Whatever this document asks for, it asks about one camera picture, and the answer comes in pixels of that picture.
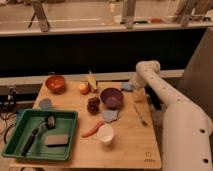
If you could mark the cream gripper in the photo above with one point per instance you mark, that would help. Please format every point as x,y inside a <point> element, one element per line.
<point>139,95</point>

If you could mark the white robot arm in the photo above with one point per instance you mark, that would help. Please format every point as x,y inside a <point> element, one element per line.
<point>186,127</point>

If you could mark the white plastic cup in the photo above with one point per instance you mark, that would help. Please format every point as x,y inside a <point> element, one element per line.
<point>105,134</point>

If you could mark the blue-grey small cup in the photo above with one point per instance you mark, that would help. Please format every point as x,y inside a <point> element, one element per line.
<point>45,103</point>

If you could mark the grey scrub sponge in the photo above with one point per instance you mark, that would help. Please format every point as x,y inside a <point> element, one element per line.
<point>56,140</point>

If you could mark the metal fork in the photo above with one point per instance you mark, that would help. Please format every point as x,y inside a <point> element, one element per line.
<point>140,116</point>

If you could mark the purple bowl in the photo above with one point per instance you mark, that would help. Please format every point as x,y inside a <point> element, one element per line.
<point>112,98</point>

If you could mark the brown pine cone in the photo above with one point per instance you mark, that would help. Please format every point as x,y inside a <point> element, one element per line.
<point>93,105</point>

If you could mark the yellow corn cob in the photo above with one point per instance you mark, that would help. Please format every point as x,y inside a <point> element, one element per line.
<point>92,82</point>

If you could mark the orange apple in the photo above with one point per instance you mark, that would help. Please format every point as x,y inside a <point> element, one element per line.
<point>84,88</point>

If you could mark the orange carrot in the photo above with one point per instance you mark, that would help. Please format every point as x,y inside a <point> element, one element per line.
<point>93,130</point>

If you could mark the green plastic tray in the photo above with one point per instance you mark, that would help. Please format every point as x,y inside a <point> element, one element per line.
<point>66,122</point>

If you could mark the orange bowl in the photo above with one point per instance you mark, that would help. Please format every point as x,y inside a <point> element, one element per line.
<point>55,83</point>

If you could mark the black dish brush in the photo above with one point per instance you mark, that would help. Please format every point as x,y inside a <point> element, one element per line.
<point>37,131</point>

